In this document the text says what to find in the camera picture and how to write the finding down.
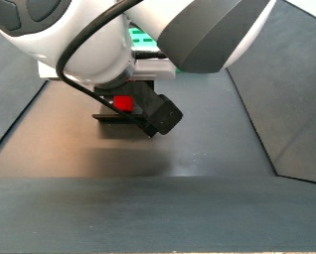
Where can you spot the red double-square block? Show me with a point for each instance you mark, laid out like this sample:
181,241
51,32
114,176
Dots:
124,102

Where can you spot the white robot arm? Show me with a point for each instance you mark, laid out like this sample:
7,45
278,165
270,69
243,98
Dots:
201,34

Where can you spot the green shape-sorting board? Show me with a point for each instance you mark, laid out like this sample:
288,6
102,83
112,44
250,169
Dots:
145,46

